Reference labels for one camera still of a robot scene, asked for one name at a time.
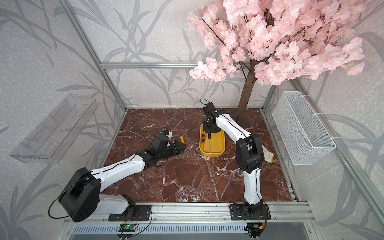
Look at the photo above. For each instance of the black orange small screwdriver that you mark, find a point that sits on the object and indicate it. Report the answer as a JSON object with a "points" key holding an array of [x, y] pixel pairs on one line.
{"points": [[203, 139]]}

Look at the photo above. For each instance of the left green circuit board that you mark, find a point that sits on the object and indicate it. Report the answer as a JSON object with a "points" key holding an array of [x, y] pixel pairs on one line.
{"points": [[127, 228]]}

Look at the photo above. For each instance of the yellow plastic storage box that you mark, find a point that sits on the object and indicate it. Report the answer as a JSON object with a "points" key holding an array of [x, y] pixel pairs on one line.
{"points": [[218, 144]]}

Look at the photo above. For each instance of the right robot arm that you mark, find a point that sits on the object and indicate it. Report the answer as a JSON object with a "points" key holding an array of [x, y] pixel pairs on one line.
{"points": [[249, 153]]}

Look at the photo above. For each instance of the right circuit board with wires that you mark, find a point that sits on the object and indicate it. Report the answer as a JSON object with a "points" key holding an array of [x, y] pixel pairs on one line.
{"points": [[254, 230]]}

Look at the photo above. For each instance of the clear acrylic wall shelf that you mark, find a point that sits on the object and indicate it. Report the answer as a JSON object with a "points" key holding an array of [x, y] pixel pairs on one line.
{"points": [[51, 139]]}

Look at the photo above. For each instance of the black yellow-tip slim screwdriver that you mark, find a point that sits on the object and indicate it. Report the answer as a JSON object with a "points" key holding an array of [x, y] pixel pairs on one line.
{"points": [[210, 143]]}

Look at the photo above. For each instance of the pink cherry blossom tree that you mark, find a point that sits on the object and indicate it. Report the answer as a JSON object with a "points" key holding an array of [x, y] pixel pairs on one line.
{"points": [[276, 41]]}

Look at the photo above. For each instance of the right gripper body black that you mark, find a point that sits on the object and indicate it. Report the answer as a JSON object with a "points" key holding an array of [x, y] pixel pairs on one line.
{"points": [[207, 128]]}

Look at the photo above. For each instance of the aluminium front rail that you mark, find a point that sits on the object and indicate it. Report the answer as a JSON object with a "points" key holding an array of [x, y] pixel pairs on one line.
{"points": [[211, 212]]}

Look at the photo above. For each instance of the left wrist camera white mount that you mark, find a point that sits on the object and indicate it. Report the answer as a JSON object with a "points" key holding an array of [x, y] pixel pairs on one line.
{"points": [[167, 133]]}

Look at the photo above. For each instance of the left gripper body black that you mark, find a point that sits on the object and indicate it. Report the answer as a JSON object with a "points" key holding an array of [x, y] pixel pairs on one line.
{"points": [[168, 152]]}

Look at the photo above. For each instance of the white work glove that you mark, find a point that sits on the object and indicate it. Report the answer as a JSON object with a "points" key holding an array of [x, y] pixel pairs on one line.
{"points": [[268, 156]]}

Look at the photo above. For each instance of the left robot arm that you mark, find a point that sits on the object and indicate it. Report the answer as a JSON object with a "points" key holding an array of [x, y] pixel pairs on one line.
{"points": [[83, 195]]}

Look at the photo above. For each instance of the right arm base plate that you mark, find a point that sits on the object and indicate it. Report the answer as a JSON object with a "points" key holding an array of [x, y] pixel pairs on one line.
{"points": [[259, 211]]}

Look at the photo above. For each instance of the white wire mesh basket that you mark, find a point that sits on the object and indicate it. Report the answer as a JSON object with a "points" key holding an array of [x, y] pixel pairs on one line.
{"points": [[305, 137]]}

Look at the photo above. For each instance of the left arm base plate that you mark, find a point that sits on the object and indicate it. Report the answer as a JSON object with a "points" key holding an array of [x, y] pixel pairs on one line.
{"points": [[137, 213]]}

